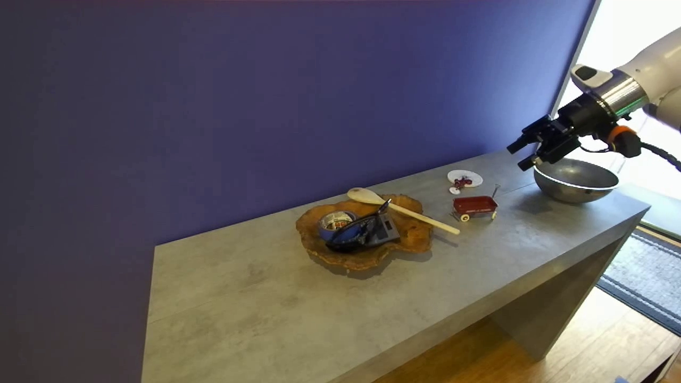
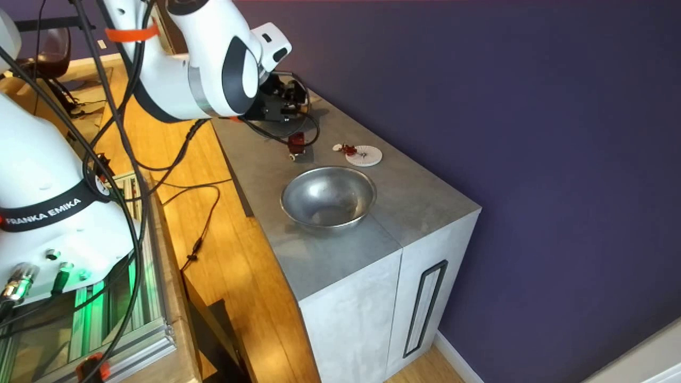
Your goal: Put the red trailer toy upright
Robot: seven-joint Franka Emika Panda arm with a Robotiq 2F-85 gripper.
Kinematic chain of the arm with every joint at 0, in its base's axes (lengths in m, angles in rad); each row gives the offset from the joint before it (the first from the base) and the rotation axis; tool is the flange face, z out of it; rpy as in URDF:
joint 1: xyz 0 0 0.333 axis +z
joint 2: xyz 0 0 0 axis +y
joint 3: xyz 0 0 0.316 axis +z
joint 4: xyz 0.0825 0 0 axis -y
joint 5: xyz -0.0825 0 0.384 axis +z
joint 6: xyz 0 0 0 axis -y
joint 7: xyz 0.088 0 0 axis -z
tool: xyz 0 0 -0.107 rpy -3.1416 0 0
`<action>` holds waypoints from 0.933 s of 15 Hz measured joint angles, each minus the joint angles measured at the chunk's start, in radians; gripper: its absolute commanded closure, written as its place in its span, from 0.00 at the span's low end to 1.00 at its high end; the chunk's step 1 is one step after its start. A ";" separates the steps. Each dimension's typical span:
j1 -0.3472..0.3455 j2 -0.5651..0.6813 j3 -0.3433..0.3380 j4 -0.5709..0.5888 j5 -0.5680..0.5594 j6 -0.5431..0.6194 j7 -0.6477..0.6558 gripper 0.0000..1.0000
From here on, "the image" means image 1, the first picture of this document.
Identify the dark floor rug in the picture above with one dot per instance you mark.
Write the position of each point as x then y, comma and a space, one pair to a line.
645, 278

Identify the wooden live-edge tray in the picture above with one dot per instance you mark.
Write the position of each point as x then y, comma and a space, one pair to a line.
368, 256

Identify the grey concrete-look cabinet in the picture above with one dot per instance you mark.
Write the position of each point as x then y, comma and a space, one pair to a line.
353, 311

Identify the small white cup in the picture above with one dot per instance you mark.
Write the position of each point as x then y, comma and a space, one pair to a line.
335, 222

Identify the small white disc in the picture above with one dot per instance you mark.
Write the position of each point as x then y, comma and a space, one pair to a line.
463, 175

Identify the red trailer toy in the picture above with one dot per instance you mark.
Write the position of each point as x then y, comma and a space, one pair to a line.
475, 206

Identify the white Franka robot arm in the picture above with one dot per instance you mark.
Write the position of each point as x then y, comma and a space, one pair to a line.
652, 75

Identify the metal bowl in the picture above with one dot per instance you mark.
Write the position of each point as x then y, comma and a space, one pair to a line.
575, 181

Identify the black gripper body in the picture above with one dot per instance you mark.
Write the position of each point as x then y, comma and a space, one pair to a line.
567, 128

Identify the wooden spoon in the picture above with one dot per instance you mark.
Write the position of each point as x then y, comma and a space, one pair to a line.
411, 214

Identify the small red toy piece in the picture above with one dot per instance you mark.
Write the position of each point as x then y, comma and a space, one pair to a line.
462, 183

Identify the dark blue black object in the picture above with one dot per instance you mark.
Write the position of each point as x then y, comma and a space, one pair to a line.
357, 233

